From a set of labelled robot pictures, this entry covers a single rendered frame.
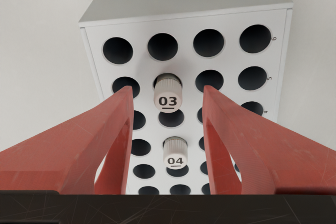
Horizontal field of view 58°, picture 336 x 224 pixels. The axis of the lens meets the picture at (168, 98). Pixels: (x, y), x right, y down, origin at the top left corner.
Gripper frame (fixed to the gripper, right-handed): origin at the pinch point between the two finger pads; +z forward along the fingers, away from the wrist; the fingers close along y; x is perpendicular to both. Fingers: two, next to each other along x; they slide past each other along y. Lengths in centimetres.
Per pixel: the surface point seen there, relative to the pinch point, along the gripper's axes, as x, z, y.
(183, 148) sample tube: 3.2, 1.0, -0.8
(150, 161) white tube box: 4.9, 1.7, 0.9
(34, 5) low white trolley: -2.5, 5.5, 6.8
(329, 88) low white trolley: 2.5, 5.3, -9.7
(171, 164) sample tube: 3.9, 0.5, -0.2
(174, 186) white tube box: 8.1, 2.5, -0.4
